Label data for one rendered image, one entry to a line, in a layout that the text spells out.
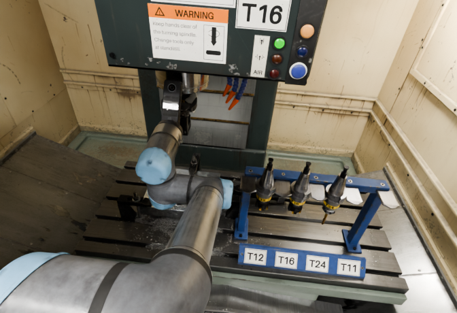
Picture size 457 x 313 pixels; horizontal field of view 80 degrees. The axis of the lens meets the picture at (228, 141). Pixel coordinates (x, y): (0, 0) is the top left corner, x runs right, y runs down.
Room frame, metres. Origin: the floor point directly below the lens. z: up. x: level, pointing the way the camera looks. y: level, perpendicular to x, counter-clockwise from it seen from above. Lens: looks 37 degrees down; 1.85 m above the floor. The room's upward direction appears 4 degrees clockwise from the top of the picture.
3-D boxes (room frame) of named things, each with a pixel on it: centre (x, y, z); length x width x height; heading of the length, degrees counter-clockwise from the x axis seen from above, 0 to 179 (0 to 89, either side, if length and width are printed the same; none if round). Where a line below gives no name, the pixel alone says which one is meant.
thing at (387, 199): (0.60, -0.51, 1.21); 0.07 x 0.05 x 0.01; 177
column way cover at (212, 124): (1.22, 0.13, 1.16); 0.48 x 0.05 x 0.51; 87
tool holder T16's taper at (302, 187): (0.61, -0.24, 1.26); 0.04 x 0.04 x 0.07
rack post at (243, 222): (0.68, -0.08, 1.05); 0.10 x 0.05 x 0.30; 177
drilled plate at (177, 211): (0.79, 0.18, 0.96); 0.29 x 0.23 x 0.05; 87
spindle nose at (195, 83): (0.77, 0.15, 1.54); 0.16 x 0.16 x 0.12
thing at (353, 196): (0.60, -0.40, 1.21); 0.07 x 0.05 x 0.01; 177
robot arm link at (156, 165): (0.49, 0.16, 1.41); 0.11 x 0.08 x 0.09; 177
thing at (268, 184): (0.62, -0.13, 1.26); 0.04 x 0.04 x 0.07
